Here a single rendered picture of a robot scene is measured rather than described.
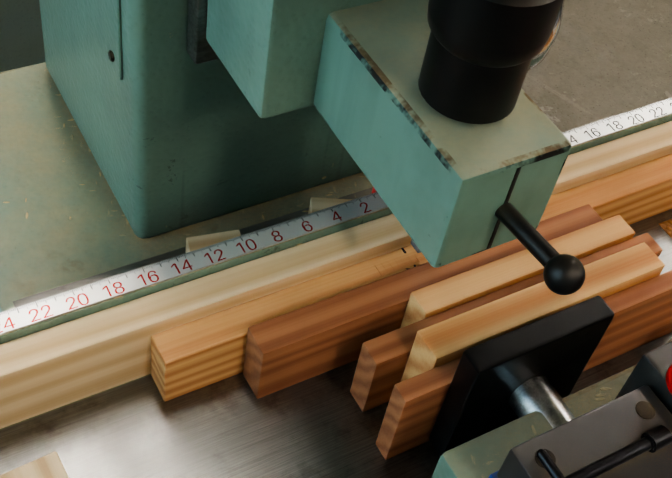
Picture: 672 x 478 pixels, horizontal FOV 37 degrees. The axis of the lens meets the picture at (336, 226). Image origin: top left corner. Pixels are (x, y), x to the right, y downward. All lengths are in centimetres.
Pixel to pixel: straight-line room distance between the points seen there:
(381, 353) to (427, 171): 11
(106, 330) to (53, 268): 23
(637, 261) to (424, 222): 15
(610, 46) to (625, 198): 179
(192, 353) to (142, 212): 22
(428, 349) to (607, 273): 13
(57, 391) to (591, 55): 199
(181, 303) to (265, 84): 13
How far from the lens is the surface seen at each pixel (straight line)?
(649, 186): 72
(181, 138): 72
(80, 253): 79
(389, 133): 53
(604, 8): 261
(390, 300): 59
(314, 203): 78
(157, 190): 75
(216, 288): 57
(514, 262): 61
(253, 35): 57
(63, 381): 57
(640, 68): 246
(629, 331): 64
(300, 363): 58
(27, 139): 87
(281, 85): 58
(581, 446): 50
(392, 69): 53
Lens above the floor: 141
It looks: 48 degrees down
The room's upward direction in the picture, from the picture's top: 11 degrees clockwise
